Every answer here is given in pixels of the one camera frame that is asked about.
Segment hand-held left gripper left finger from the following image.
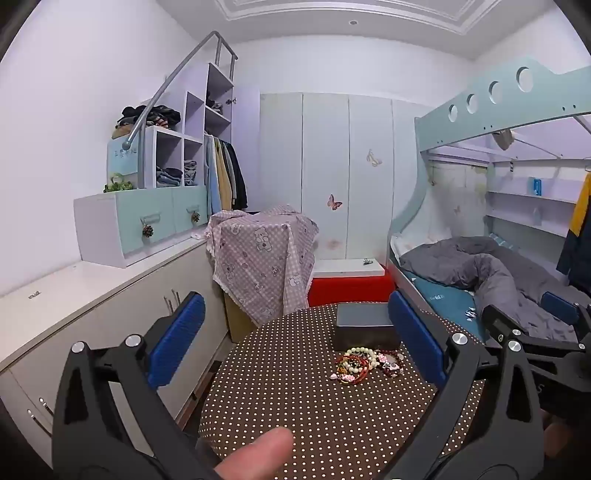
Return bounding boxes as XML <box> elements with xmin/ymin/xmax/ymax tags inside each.
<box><xmin>52</xmin><ymin>292</ymin><xmax>218</xmax><ymax>480</ymax></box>

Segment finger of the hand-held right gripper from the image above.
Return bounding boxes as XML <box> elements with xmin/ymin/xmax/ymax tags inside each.
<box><xmin>481</xmin><ymin>305</ymin><xmax>587</xmax><ymax>356</ymax></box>
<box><xmin>541</xmin><ymin>292</ymin><xmax>591</xmax><ymax>326</ymax></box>

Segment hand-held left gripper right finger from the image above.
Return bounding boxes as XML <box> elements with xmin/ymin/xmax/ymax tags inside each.
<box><xmin>383</xmin><ymin>290</ymin><xmax>546</xmax><ymax>480</ymax></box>

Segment dark grey storage box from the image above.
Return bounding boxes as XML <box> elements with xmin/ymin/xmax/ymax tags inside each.
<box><xmin>335</xmin><ymin>302</ymin><xmax>402</xmax><ymax>352</ymax></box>

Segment pile of beaded bracelets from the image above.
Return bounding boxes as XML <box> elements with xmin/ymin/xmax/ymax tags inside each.
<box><xmin>330</xmin><ymin>346</ymin><xmax>407</xmax><ymax>385</ymax></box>

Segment person's left hand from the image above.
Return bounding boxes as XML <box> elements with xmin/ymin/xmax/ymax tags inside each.
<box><xmin>215</xmin><ymin>427</ymin><xmax>295</xmax><ymax>480</ymax></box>

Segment grey duvet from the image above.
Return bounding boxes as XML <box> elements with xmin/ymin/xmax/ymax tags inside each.
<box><xmin>399</xmin><ymin>236</ymin><xmax>583</xmax><ymax>342</ymax></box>

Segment teal bed sheet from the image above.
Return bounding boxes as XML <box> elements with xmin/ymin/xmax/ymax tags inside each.
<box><xmin>413</xmin><ymin>277</ymin><xmax>485</xmax><ymax>342</ymax></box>

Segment tan cabinet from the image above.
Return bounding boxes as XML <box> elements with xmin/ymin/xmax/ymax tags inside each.
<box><xmin>224</xmin><ymin>281</ymin><xmax>259</xmax><ymax>344</ymax></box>

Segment yellow and navy jacket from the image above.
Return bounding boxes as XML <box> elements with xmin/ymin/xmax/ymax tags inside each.
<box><xmin>556</xmin><ymin>173</ymin><xmax>591</xmax><ymax>296</ymax></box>

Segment red storage box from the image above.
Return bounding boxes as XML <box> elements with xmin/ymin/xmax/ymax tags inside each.
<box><xmin>308</xmin><ymin>272</ymin><xmax>395</xmax><ymax>309</ymax></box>

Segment low white cabinet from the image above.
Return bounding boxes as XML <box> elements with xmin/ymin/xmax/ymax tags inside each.
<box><xmin>0</xmin><ymin>235</ymin><xmax>232</xmax><ymax>467</ymax></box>

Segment white box lid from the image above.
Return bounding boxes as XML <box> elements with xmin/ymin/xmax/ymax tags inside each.
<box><xmin>313</xmin><ymin>258</ymin><xmax>386</xmax><ymax>278</ymax></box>

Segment pink checked bear cloth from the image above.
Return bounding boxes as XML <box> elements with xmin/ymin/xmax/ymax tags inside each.
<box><xmin>204</xmin><ymin>204</ymin><xmax>320</xmax><ymax>328</ymax></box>

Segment brown polka dot tablecloth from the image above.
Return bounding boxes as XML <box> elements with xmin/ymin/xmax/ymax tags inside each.
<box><xmin>198</xmin><ymin>302</ymin><xmax>490</xmax><ymax>480</ymax></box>

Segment hanging light blue shirt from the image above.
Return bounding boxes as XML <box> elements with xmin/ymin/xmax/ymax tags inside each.
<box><xmin>205</xmin><ymin>134</ymin><xmax>222</xmax><ymax>217</ymax></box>

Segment folded blue jeans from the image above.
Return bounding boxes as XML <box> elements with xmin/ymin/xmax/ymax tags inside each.
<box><xmin>156</xmin><ymin>166</ymin><xmax>183</xmax><ymax>188</ymax></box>

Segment green plant decoration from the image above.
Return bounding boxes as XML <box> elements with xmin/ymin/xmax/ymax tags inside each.
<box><xmin>104</xmin><ymin>173</ymin><xmax>134</xmax><ymax>193</ymax></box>

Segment hanging tan coat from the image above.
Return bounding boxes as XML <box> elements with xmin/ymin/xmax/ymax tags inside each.
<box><xmin>215</xmin><ymin>136</ymin><xmax>232</xmax><ymax>213</ymax></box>

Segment hanging black coat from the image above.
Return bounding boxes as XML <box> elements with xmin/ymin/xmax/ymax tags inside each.
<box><xmin>226</xmin><ymin>141</ymin><xmax>249</xmax><ymax>210</ymax></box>

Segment light blue box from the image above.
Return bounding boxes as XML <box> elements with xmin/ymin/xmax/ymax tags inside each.
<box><xmin>107</xmin><ymin>137</ymin><xmax>141</xmax><ymax>185</ymax></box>

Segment lilac closet door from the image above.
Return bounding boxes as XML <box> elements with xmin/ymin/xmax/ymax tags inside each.
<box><xmin>231</xmin><ymin>88</ymin><xmax>262</xmax><ymax>213</ymax></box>

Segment white wardrobe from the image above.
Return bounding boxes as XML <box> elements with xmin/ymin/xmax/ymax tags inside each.
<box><xmin>259</xmin><ymin>92</ymin><xmax>430</xmax><ymax>261</ymax></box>

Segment teal bunk bed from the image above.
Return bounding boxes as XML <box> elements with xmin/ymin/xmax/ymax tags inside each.
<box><xmin>388</xmin><ymin>55</ymin><xmax>591</xmax><ymax>352</ymax></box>

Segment pile of dark clothes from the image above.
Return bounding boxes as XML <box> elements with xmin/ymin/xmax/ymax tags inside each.
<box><xmin>115</xmin><ymin>105</ymin><xmax>182</xmax><ymax>129</ymax></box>

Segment white cubby shelf unit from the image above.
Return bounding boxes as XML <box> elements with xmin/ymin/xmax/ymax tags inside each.
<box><xmin>143</xmin><ymin>62</ymin><xmax>236</xmax><ymax>190</ymax></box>

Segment grey metal handrail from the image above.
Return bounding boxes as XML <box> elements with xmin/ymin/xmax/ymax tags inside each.
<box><xmin>122</xmin><ymin>31</ymin><xmax>238</xmax><ymax>148</ymax></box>

